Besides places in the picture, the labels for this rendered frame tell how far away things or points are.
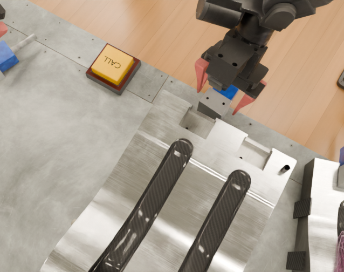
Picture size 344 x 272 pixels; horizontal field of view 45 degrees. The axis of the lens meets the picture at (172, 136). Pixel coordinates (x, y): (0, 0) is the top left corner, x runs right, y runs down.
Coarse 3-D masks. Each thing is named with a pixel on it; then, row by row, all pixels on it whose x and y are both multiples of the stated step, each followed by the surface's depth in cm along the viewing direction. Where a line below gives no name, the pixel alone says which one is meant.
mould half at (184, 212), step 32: (160, 96) 72; (160, 128) 70; (224, 128) 70; (128, 160) 69; (160, 160) 69; (192, 160) 68; (224, 160) 68; (288, 160) 69; (128, 192) 67; (192, 192) 67; (256, 192) 67; (96, 224) 63; (160, 224) 65; (192, 224) 66; (256, 224) 66; (64, 256) 59; (96, 256) 60; (160, 256) 62; (224, 256) 64
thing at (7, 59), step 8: (24, 40) 81; (32, 40) 82; (0, 48) 79; (8, 48) 79; (16, 48) 81; (0, 56) 79; (8, 56) 79; (0, 64) 78; (8, 64) 80; (0, 72) 80
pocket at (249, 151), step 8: (248, 144) 72; (256, 144) 71; (240, 152) 72; (248, 152) 72; (256, 152) 72; (264, 152) 72; (272, 152) 69; (248, 160) 71; (256, 160) 71; (264, 160) 72
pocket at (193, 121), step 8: (192, 112) 73; (200, 112) 73; (184, 120) 73; (192, 120) 73; (200, 120) 74; (208, 120) 72; (192, 128) 73; (200, 128) 73; (208, 128) 73; (200, 136) 73
